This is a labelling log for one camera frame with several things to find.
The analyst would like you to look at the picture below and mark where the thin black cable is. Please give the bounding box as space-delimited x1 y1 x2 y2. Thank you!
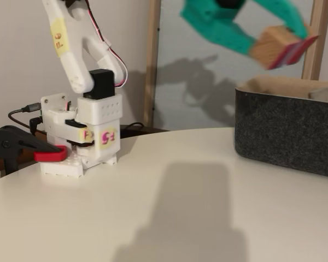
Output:
119 122 146 137

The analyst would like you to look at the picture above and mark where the black clamp red pad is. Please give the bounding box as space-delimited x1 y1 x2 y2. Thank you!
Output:
0 124 68 175

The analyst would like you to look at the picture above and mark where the black cable grey plug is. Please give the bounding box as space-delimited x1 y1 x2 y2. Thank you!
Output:
7 102 42 132

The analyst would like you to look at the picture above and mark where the black power cable plug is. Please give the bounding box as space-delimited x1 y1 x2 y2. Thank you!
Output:
29 117 44 135

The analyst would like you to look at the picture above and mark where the dark grey felt box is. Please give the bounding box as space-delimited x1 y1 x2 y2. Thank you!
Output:
234 75 328 180

